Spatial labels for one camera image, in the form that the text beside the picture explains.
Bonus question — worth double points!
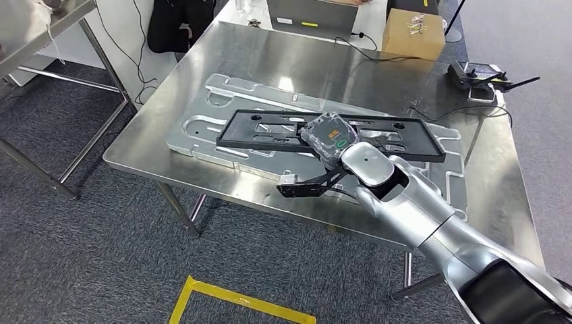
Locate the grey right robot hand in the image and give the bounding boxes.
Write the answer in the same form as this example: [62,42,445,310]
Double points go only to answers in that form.
[298,111,361,171]

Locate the black plastic plate frame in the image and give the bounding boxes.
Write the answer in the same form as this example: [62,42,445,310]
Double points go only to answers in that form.
[216,109,447,164]

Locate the stainless steel workbench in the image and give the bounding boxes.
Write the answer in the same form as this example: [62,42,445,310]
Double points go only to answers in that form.
[103,20,547,301]

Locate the grey laptop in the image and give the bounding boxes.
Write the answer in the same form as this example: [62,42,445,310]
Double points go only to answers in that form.
[266,0,361,42]

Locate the brown cardboard box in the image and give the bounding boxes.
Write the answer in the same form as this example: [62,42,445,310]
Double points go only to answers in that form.
[382,7,447,62]

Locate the embossed aluminium panel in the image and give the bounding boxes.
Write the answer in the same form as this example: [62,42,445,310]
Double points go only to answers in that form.
[166,72,469,223]

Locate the black box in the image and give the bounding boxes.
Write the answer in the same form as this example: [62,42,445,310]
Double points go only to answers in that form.
[386,0,441,16]

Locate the black remote controller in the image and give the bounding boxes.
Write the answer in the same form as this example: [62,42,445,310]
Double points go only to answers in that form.
[447,61,542,105]

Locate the black fabric bag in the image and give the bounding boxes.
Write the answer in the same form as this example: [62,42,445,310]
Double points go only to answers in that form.
[146,0,217,55]

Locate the small steel side table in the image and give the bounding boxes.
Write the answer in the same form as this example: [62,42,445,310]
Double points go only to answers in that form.
[0,0,130,200]

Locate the white cloth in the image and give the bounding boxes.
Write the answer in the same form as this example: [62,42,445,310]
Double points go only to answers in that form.
[0,0,57,48]

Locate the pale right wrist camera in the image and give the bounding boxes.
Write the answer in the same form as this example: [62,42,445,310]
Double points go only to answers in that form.
[276,165,350,199]

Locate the black laptop cable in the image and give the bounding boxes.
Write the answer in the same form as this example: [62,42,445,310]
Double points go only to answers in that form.
[334,30,422,63]

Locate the metal wire clip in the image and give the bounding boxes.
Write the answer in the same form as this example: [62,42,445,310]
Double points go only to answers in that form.
[405,13,428,36]

